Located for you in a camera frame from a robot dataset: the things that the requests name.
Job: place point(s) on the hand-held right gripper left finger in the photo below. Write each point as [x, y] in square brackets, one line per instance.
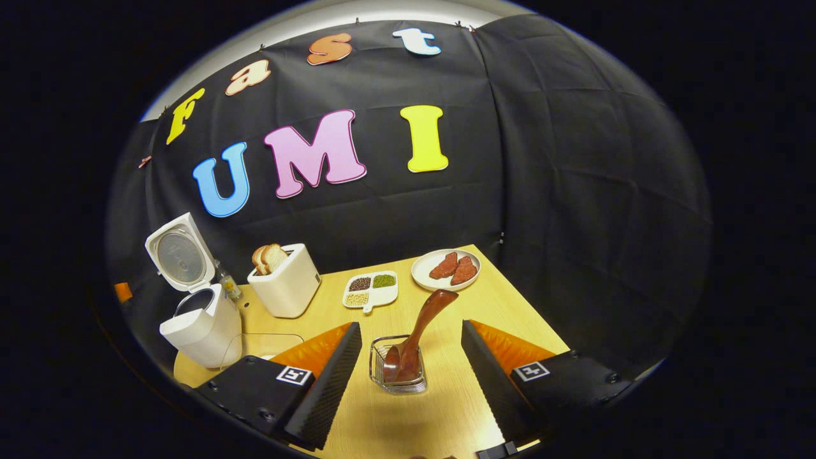
[335, 382]

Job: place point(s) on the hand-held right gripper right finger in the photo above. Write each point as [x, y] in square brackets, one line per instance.
[488, 376]

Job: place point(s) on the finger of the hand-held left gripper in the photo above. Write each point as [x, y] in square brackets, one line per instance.
[123, 292]

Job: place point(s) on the brown wooden spoon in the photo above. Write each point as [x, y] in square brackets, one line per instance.
[424, 325]

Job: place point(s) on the white rice cooker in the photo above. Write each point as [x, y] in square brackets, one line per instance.
[204, 331]

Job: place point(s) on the white divided bean dish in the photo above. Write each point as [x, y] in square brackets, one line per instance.
[371, 299]

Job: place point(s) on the small glass bottle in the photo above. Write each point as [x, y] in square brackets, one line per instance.
[229, 285]

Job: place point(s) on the white toaster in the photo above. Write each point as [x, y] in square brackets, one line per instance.
[287, 287]

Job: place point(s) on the red meat slice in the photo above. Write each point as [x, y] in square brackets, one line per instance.
[464, 271]
[444, 266]

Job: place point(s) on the white round plate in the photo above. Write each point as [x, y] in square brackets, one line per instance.
[422, 271]

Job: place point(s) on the toasted bread slice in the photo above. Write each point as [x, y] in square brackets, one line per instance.
[275, 257]
[257, 260]

